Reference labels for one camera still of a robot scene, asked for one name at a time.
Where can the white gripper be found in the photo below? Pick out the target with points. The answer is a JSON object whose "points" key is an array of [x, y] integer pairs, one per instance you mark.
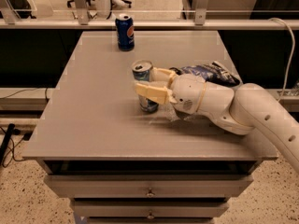
{"points": [[188, 92]]}

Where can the grey drawer cabinet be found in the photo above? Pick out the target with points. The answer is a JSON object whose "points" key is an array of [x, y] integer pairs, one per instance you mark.
{"points": [[93, 124]]}

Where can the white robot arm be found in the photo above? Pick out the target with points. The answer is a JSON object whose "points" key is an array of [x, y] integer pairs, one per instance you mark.
{"points": [[236, 111]]}

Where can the left metal post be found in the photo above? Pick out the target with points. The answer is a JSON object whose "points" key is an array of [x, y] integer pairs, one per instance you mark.
{"points": [[82, 12]]}

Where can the lower drawer knob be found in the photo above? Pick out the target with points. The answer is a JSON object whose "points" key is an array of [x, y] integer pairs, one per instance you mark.
{"points": [[150, 216]]}

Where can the metal post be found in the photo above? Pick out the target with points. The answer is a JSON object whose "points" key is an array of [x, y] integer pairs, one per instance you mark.
{"points": [[200, 7], [82, 12]]}

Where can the blue crumpled chip bag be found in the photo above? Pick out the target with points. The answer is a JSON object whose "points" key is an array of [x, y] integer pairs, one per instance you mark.
{"points": [[214, 72]]}

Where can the lower grey drawer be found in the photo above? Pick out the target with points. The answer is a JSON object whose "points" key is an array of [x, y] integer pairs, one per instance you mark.
{"points": [[158, 208]]}

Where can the red bull can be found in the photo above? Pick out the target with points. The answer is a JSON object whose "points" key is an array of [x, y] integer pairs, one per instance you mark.
{"points": [[141, 72]]}

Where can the upper drawer knob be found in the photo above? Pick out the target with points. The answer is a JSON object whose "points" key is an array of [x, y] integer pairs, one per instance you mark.
{"points": [[150, 193]]}

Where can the drawer knob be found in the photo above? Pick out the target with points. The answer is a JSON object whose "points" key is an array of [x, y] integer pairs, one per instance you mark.
{"points": [[150, 216], [150, 193]]}

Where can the metal railing bar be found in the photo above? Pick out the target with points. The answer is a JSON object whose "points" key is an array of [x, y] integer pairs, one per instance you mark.
{"points": [[156, 25]]}

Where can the black pole on floor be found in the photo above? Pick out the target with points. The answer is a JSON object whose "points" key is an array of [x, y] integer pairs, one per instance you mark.
{"points": [[5, 141]]}

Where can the blue pepsi can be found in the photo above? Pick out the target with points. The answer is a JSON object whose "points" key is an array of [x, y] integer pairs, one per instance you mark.
{"points": [[125, 32]]}

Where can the right metal post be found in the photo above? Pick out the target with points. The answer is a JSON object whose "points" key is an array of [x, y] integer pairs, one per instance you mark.
{"points": [[200, 7]]}

